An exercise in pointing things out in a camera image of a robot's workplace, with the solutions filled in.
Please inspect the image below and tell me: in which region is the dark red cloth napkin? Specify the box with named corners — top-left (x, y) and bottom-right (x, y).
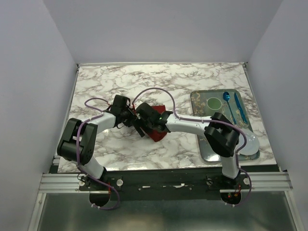
top-left (132, 103), bottom-right (167, 142)

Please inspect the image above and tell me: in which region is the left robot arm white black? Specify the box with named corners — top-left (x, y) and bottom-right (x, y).
top-left (57, 95), bottom-right (136, 190)

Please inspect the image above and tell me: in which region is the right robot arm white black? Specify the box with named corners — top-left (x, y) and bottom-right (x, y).
top-left (136, 103), bottom-right (247, 189)

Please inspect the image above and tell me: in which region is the light green cup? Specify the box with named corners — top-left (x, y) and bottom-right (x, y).
top-left (207, 97), bottom-right (222, 111)

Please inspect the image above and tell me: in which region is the blue metallic spoon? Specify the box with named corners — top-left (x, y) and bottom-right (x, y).
top-left (223, 91), bottom-right (237, 125)

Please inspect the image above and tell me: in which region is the floral teal serving tray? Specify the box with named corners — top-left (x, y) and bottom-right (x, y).
top-left (190, 89), bottom-right (260, 161)

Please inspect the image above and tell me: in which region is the blue metallic knife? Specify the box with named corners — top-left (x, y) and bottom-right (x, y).
top-left (234, 92), bottom-right (248, 124)

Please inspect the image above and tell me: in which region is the pale blue small plate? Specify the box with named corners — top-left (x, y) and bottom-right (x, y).
top-left (239, 129), bottom-right (260, 156)

